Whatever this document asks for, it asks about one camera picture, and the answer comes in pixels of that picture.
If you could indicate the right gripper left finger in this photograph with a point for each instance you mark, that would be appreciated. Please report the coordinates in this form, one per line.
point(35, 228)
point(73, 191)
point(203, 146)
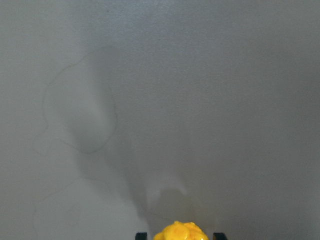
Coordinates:
point(141, 236)

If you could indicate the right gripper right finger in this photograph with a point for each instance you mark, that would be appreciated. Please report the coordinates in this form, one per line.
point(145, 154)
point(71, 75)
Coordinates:
point(219, 236)

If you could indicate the yellow toy corn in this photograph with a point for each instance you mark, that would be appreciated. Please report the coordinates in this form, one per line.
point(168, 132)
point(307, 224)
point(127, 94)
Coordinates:
point(181, 231)

